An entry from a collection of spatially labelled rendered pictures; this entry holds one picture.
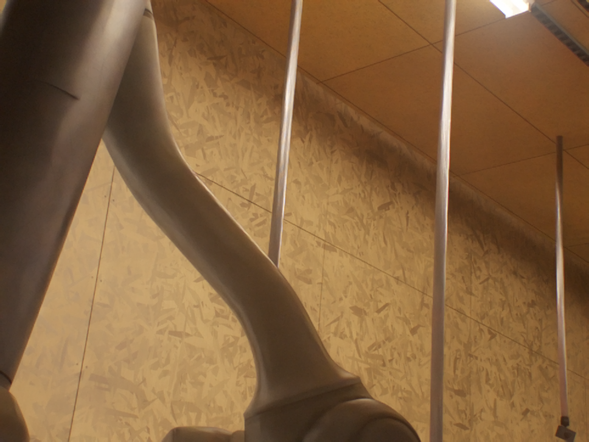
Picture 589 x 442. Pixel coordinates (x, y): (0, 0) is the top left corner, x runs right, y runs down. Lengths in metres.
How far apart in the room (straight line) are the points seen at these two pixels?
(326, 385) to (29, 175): 0.28
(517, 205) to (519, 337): 0.74
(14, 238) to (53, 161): 0.07
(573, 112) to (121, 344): 2.51
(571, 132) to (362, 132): 1.00
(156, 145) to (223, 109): 3.56
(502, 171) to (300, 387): 5.13
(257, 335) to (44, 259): 0.20
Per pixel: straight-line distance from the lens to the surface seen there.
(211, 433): 1.00
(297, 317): 0.91
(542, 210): 6.45
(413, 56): 4.93
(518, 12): 4.50
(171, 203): 1.00
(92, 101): 0.86
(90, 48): 0.87
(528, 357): 6.41
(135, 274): 4.06
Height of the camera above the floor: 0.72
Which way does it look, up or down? 22 degrees up
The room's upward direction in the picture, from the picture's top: 5 degrees clockwise
